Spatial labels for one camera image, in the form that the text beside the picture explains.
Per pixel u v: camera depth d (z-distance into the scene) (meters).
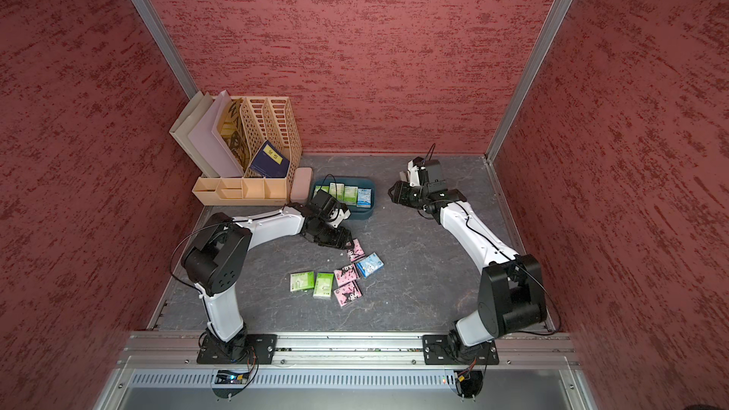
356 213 0.98
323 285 0.83
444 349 0.74
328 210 0.80
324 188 1.03
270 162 1.06
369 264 0.87
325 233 0.81
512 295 0.44
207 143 0.92
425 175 0.67
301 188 1.06
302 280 0.84
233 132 1.00
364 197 1.03
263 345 0.75
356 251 0.90
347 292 0.81
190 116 0.91
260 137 1.16
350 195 1.04
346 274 0.85
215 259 0.49
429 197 0.65
